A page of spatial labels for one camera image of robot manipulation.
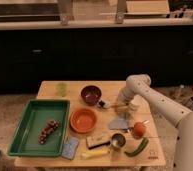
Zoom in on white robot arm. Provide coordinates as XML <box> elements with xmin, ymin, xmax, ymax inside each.
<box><xmin>117</xmin><ymin>74</ymin><xmax>193</xmax><ymax>171</ymax></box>

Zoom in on dark maroon bowl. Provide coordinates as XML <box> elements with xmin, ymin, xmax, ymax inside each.
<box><xmin>81</xmin><ymin>85</ymin><xmax>102</xmax><ymax>106</ymax></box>

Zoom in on orange red bowl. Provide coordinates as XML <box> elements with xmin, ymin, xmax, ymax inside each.
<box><xmin>70</xmin><ymin>108</ymin><xmax>97</xmax><ymax>133</ymax></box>

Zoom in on wooden block brush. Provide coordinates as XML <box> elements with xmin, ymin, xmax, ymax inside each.
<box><xmin>86</xmin><ymin>134</ymin><xmax>110</xmax><ymax>149</ymax></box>

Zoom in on white stacked cups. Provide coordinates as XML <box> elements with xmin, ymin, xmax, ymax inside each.
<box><xmin>128</xmin><ymin>99</ymin><xmax>139</xmax><ymax>112</ymax></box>

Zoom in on grey folded cloth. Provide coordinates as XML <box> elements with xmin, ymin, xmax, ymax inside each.
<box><xmin>108</xmin><ymin>112</ymin><xmax>130</xmax><ymax>130</ymax></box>

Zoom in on red tomato toy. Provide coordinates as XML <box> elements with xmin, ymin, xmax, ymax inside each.
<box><xmin>133</xmin><ymin>122</ymin><xmax>146</xmax><ymax>137</ymax></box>

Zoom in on metal measuring cup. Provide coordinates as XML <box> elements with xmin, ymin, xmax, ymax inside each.
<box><xmin>111</xmin><ymin>133</ymin><xmax>126</xmax><ymax>149</ymax></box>

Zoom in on wooden table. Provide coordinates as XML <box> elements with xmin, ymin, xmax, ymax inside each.
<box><xmin>15</xmin><ymin>81</ymin><xmax>166</xmax><ymax>168</ymax></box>

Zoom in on green chili pepper toy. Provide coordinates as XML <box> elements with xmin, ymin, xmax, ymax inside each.
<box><xmin>124</xmin><ymin>137</ymin><xmax>149</xmax><ymax>157</ymax></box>

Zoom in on yellow corn toy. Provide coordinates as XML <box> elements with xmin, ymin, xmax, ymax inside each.
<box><xmin>81</xmin><ymin>149</ymin><xmax>110</xmax><ymax>159</ymax></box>

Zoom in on light green cup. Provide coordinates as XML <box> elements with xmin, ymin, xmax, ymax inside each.
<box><xmin>56</xmin><ymin>82</ymin><xmax>67</xmax><ymax>97</ymax></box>

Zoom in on blue sponge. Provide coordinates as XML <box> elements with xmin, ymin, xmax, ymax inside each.
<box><xmin>61</xmin><ymin>136</ymin><xmax>79</xmax><ymax>160</ymax></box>

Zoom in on brown grape bunch toy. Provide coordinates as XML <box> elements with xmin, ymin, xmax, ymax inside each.
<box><xmin>38</xmin><ymin>120</ymin><xmax>59</xmax><ymax>144</ymax></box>

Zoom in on green plastic tray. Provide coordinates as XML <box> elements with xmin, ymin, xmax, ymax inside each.
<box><xmin>7</xmin><ymin>99</ymin><xmax>70</xmax><ymax>157</ymax></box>

